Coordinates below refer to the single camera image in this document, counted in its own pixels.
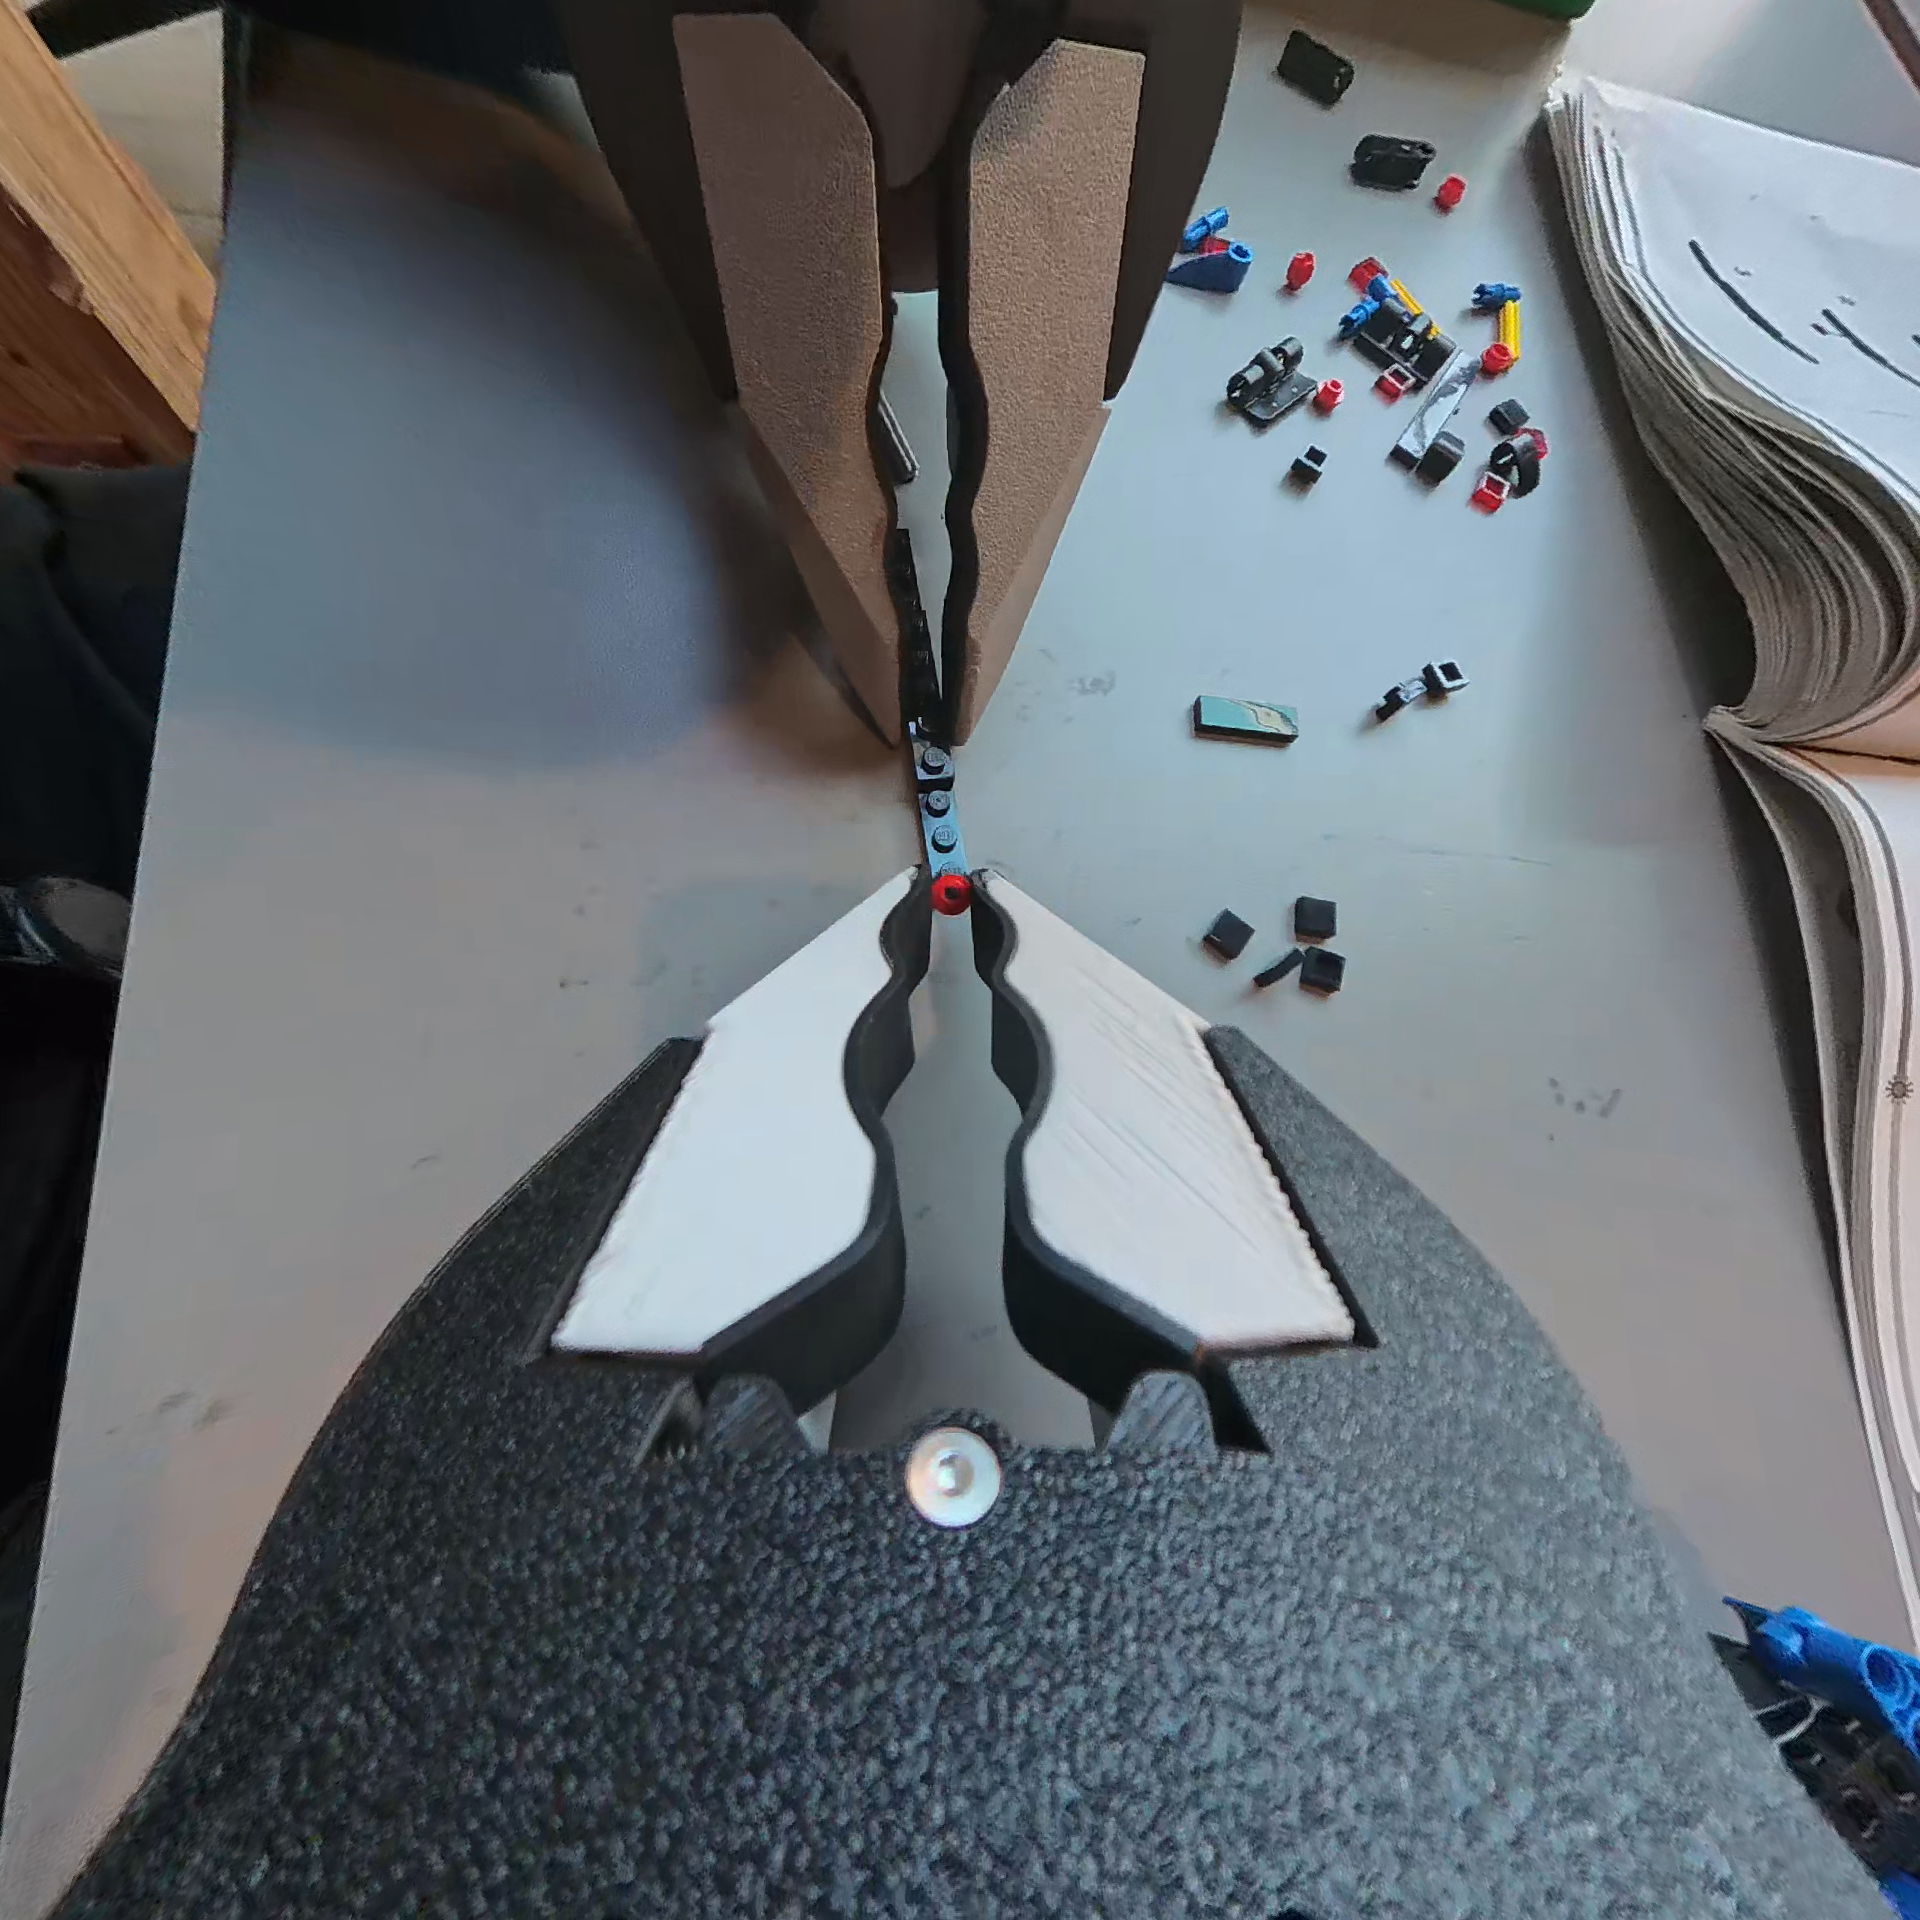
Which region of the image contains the long black smooth toy tile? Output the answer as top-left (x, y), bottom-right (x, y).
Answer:
top-left (1392, 348), bottom-right (1483, 466)

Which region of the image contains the plywood box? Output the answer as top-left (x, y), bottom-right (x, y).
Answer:
top-left (0, 15), bottom-right (219, 466)

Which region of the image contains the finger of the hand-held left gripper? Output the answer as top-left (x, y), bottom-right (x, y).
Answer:
top-left (933, 37), bottom-right (1154, 750)
top-left (672, 11), bottom-right (924, 748)

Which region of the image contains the cluster of small toy bricks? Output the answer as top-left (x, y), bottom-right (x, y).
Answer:
top-left (1312, 256), bottom-right (1551, 514)

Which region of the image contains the black toy bracket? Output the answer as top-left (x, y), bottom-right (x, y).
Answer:
top-left (1225, 336), bottom-right (1309, 426)

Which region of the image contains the long black studded toy plate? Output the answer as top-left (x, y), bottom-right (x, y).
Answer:
top-left (884, 525), bottom-right (975, 886)

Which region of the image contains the person's black hoodie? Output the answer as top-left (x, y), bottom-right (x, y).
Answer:
top-left (0, 463), bottom-right (196, 1578)

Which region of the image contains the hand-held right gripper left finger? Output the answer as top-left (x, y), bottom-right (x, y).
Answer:
top-left (552, 870), bottom-right (936, 1422)

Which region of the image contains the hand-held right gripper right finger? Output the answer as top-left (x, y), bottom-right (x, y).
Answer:
top-left (972, 870), bottom-right (1360, 1422)

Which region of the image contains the grey desk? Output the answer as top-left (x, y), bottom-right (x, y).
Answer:
top-left (0, 0), bottom-right (1920, 1920)

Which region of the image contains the black toy hinge piece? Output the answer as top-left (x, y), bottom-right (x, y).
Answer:
top-left (1341, 293), bottom-right (1457, 378)

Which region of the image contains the open instruction booklet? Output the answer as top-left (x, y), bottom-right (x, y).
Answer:
top-left (1545, 76), bottom-right (1920, 1578)

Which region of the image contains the partly built toy car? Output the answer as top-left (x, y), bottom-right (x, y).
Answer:
top-left (1709, 1597), bottom-right (1920, 1907)

